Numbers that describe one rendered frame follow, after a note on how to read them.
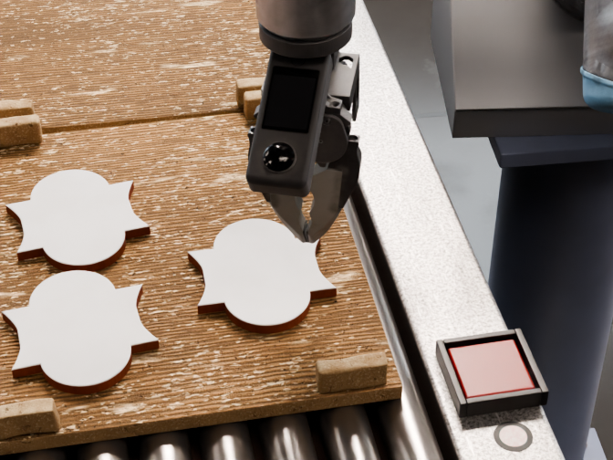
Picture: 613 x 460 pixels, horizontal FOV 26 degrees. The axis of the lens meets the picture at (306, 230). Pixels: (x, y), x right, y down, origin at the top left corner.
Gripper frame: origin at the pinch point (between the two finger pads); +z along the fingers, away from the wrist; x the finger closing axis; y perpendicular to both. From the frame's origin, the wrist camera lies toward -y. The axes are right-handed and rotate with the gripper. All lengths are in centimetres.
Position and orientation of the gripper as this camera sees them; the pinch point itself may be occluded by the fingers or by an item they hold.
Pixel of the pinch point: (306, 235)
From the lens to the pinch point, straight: 111.7
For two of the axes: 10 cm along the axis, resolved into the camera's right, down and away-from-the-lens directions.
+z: 0.2, 7.5, 6.6
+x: -9.9, -0.9, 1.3
